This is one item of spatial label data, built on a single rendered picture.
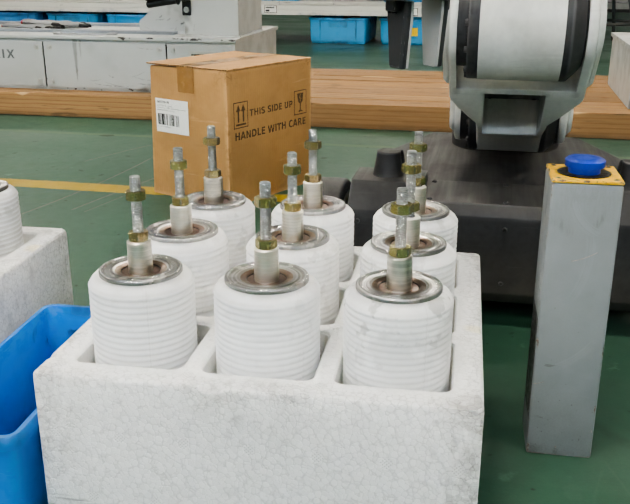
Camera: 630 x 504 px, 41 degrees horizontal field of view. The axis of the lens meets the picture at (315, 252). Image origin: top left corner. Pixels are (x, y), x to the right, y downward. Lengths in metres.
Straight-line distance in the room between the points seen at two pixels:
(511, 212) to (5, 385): 0.70
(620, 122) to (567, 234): 1.85
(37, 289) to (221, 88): 0.83
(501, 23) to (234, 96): 0.85
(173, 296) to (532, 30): 0.57
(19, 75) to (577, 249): 2.56
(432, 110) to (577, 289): 1.84
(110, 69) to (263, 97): 1.22
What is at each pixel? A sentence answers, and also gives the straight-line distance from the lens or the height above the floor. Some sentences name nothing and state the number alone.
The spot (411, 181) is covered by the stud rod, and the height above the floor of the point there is 0.32.
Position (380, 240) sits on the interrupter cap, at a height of 0.25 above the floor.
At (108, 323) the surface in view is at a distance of 0.77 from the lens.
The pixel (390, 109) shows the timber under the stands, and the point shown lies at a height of 0.07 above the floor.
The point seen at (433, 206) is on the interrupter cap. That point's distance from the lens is 0.98.
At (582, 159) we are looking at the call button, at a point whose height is 0.33.
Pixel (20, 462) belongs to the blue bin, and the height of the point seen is 0.09.
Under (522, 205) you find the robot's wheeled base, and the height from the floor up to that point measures 0.19.
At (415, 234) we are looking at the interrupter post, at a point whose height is 0.26.
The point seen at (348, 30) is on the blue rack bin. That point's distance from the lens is 5.47.
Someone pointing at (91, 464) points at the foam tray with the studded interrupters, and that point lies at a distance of 0.81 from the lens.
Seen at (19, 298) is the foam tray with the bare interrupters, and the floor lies 0.14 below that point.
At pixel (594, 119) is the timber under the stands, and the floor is 0.06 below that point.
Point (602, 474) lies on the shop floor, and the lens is 0.99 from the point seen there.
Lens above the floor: 0.52
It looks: 19 degrees down
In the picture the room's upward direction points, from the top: straight up
